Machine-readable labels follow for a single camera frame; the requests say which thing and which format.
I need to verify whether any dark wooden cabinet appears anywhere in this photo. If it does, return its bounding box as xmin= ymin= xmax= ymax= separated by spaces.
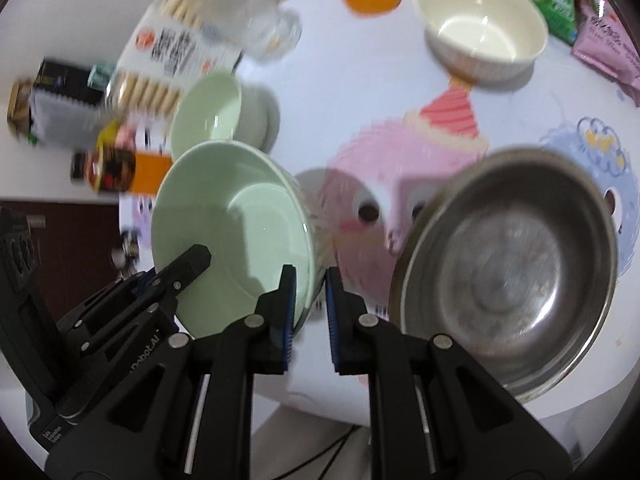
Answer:
xmin=0 ymin=200 xmax=123 ymax=306

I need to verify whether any cream ribbed ceramic bowl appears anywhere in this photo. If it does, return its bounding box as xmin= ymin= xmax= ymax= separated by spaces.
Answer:
xmin=414 ymin=0 xmax=549 ymax=86

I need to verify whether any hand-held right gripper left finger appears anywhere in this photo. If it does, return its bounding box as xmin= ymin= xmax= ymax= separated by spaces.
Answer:
xmin=45 ymin=264 xmax=298 ymax=480

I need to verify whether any black cable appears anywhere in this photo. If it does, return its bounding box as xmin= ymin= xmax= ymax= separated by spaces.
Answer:
xmin=320 ymin=430 xmax=353 ymax=480

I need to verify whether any tan wooden object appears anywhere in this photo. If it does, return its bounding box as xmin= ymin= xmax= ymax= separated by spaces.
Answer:
xmin=6 ymin=77 xmax=38 ymax=141

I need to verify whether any clear glass cup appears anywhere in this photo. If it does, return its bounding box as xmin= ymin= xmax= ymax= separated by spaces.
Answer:
xmin=220 ymin=0 xmax=303 ymax=63

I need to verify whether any pink snack bag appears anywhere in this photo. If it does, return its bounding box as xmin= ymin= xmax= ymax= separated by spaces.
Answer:
xmin=570 ymin=0 xmax=640 ymax=108

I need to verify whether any black paper bag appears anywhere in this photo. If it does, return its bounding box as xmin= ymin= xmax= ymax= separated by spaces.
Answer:
xmin=35 ymin=59 xmax=108 ymax=106

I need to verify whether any light green ceramic bowl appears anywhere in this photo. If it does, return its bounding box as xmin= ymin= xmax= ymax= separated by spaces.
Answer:
xmin=170 ymin=71 xmax=281 ymax=158
xmin=150 ymin=141 xmax=326 ymax=341

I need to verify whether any clear biscuit pack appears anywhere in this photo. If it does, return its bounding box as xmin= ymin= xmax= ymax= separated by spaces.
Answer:
xmin=102 ymin=0 xmax=246 ymax=121

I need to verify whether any white scalloped paper bag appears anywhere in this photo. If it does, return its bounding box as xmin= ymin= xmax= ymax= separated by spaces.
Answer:
xmin=30 ymin=91 xmax=103 ymax=141

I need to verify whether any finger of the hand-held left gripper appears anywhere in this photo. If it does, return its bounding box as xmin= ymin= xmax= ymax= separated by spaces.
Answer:
xmin=55 ymin=244 xmax=213 ymax=334
xmin=77 ymin=296 xmax=176 ymax=353

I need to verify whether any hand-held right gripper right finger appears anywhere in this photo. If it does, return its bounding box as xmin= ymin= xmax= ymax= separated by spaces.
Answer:
xmin=325 ymin=266 xmax=573 ymax=480

